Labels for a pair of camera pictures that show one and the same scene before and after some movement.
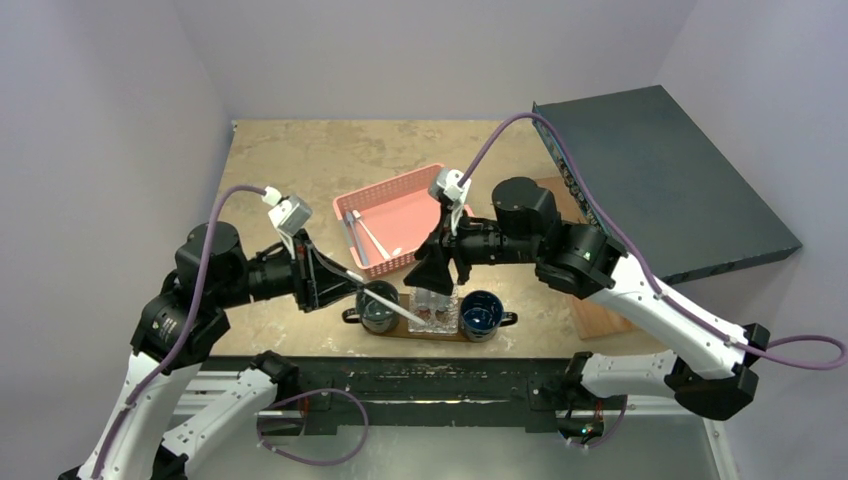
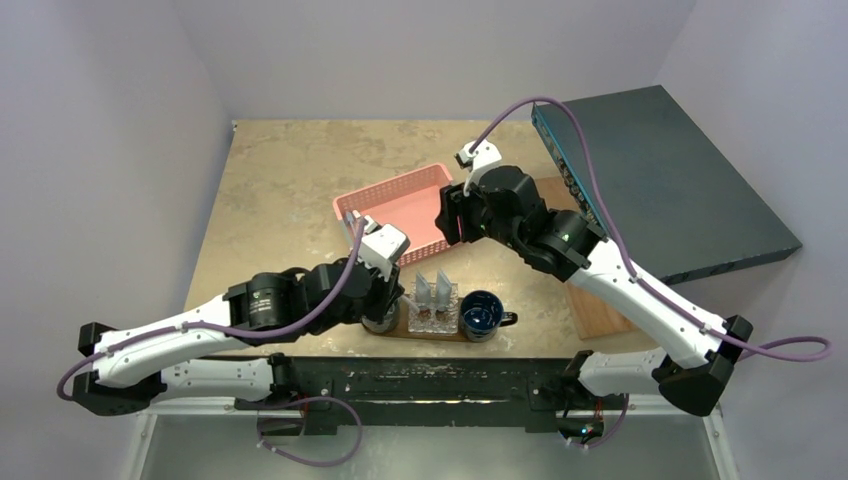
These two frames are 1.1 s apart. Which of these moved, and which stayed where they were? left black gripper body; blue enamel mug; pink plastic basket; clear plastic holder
Moved: left black gripper body
Stayed: blue enamel mug; pink plastic basket; clear plastic holder
